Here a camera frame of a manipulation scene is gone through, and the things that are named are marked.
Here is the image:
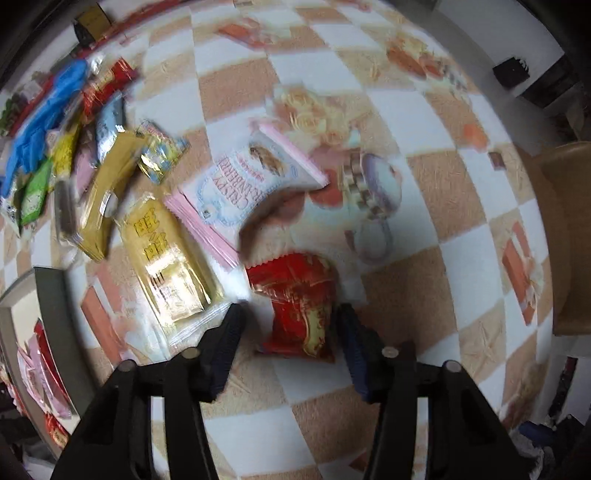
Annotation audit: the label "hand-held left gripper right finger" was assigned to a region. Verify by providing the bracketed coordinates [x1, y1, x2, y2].
[337, 302, 532, 480]

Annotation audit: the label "long pink snack packet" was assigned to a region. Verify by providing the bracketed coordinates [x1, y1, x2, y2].
[16, 336, 73, 419]

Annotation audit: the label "wooden chair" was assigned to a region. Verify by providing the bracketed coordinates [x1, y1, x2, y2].
[530, 142, 591, 339]

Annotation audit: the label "blue rubber gloves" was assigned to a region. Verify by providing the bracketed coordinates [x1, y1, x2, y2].
[0, 60, 89, 195]

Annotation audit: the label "large yellow snack packet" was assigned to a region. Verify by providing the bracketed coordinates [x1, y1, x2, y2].
[121, 193, 220, 334]

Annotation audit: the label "red and yellow snack packet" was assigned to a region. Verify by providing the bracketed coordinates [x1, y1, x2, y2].
[82, 59, 140, 121]

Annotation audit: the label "small colourful cartoon packet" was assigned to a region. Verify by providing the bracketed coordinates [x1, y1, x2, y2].
[137, 121, 191, 184]

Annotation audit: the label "light blue snack packet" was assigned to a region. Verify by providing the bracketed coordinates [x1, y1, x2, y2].
[95, 91, 126, 163]

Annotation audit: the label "small pink snack packet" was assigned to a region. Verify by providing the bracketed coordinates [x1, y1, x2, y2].
[73, 142, 101, 195]

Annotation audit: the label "white and pink cranberry packet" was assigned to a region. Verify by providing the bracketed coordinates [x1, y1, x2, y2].
[164, 120, 332, 271]

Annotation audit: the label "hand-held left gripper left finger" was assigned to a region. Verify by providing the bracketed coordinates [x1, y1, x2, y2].
[51, 302, 247, 480]

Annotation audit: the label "black and yellow box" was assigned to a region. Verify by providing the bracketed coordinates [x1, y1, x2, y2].
[73, 4, 112, 43]

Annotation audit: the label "green snack packet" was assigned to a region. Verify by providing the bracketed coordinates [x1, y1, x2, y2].
[17, 159, 55, 228]

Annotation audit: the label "checkered printed tablecloth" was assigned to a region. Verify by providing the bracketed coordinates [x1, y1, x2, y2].
[0, 0, 557, 480]

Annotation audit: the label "large grey cardboard box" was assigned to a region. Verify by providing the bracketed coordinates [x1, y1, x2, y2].
[0, 267, 95, 446]

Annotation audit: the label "clear wrapped dark snack bar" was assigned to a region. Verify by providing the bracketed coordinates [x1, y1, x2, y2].
[52, 179, 80, 246]

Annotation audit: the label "black paper bag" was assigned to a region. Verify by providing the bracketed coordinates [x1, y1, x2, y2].
[492, 54, 530, 89]

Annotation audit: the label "gold snack packet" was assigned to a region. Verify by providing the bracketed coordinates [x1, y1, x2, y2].
[75, 131, 149, 263]

